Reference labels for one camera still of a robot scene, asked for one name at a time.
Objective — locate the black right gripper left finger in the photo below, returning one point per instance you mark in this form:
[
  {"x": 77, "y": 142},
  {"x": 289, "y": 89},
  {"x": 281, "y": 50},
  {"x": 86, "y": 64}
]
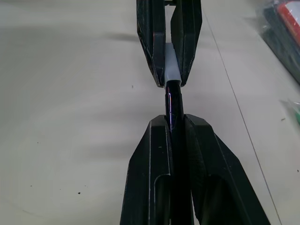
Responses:
[{"x": 145, "y": 178}]

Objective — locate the clear bag with green item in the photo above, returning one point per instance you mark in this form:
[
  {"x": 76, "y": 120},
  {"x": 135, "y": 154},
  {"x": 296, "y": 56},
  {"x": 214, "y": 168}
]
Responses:
[{"x": 294, "y": 112}]

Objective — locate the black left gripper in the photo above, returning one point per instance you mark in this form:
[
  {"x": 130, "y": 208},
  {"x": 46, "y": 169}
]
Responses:
[{"x": 169, "y": 2}]

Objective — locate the clear bag with dark items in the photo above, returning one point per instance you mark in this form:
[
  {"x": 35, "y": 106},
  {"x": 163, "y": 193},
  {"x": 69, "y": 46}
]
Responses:
[{"x": 284, "y": 30}]

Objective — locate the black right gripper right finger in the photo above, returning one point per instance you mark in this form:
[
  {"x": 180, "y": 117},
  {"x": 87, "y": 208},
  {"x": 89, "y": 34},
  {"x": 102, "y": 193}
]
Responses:
[{"x": 215, "y": 173}]

